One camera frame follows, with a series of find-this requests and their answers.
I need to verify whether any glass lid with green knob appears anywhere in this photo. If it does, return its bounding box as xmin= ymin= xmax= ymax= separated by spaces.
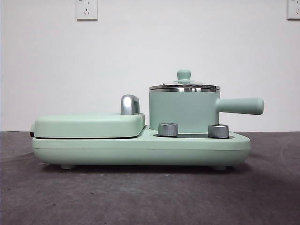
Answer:
xmin=149 ymin=68 xmax=220 ymax=92

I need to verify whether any silver control knob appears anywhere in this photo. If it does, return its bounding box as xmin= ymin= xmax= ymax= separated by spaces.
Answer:
xmin=208 ymin=123 xmax=229 ymax=138
xmin=158 ymin=122 xmax=179 ymax=137

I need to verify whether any mint green breakfast machine base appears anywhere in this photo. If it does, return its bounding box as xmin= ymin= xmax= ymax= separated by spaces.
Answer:
xmin=31 ymin=125 xmax=251 ymax=170

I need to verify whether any mint green griddle cover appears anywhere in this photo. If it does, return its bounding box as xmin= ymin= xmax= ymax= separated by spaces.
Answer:
xmin=30 ymin=112 xmax=146 ymax=139

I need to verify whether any chrome arched cover handle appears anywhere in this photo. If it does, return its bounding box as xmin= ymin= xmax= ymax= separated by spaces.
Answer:
xmin=120 ymin=94 xmax=141 ymax=115

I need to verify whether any mint green pot with handle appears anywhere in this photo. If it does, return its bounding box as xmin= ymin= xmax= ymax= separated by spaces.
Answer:
xmin=149 ymin=85 xmax=265 ymax=131

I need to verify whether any white wall socket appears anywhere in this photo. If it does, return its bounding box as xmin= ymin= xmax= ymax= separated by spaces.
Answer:
xmin=287 ymin=0 xmax=300 ymax=20
xmin=75 ymin=0 xmax=98 ymax=21

